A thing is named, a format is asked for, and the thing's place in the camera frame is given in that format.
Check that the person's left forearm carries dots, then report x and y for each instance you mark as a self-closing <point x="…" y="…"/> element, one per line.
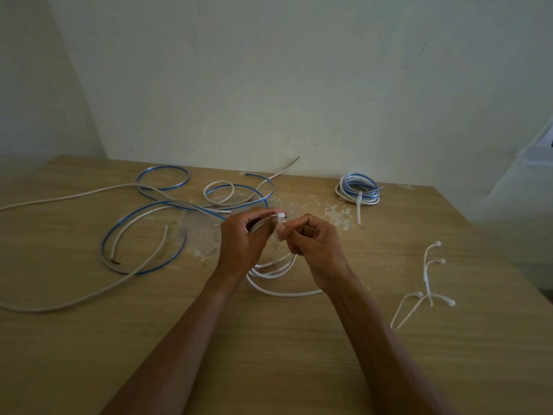
<point x="181" y="345"/>

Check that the white zip tie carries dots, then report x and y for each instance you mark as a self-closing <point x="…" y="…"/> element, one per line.
<point x="281" y="219"/>
<point x="428" y="280"/>
<point x="401" y="304"/>
<point x="426" y="259"/>
<point x="436" y="296"/>
<point x="359" y="207"/>

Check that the person's left thumb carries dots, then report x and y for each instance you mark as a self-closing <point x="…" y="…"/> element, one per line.
<point x="265" y="237"/>

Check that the person's left hand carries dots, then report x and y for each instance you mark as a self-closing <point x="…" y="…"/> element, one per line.
<point x="235" y="248"/>

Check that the person's right thumb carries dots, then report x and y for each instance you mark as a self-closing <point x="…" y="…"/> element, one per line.
<point x="296" y="245"/>

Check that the person's right forearm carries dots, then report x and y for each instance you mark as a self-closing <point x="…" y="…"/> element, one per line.
<point x="380" y="354"/>

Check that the person's right hand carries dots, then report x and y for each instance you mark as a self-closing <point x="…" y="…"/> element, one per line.
<point x="322" y="254"/>

